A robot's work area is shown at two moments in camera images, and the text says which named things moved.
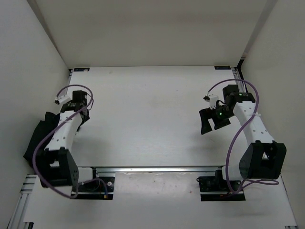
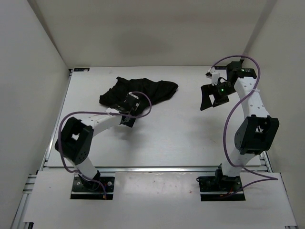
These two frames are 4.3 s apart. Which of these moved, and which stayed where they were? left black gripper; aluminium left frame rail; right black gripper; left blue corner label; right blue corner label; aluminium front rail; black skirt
Moved: left black gripper; right black gripper; black skirt
Stayed: aluminium left frame rail; right blue corner label; left blue corner label; aluminium front rail
